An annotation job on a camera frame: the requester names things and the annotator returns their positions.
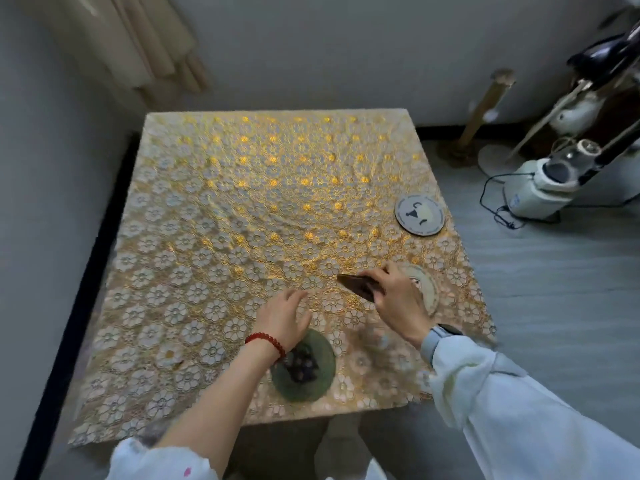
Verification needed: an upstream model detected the white garment steamer base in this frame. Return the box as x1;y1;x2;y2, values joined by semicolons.
502;140;603;218

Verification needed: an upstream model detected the black steamer head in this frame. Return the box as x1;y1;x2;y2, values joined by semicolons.
567;10;640;70

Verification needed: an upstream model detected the green round coaster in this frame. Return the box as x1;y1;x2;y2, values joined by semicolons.
270;328;336;401

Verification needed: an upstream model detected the dark small teacup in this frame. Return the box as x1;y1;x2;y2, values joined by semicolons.
281;346;321;384

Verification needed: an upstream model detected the white round stand base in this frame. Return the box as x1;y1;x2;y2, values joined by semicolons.
477;144;526;176

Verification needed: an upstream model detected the gold floral lace tablecloth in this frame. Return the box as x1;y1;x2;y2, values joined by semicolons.
67;109;499;448

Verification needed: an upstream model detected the black steamer hose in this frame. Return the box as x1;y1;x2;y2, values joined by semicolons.
577;120;640;186

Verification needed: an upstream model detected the grey round printed coaster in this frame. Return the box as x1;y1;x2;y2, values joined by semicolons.
394;194;446;237

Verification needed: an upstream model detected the person's right hand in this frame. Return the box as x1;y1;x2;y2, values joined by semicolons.
358;265;437;348

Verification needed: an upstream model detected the cream round coaster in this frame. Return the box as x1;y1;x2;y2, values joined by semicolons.
395;264;441;318

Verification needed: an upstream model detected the person's right forearm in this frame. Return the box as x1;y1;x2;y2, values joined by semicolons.
419;325;640;480

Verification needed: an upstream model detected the person's left hand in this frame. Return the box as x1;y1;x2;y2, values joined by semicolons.
249;290;314;356

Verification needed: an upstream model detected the black power cable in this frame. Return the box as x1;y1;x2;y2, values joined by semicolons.
480;173;562;229

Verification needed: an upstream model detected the wooden pole stand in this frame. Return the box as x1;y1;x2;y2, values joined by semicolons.
440;69;517;166

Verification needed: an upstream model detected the beige curtain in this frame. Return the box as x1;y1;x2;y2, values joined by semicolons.
30;0;211;95

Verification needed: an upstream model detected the red bead bracelet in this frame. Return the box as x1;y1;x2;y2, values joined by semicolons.
244;332;287;359

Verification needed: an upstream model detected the person's left forearm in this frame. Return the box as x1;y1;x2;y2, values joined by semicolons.
152;339;281;453

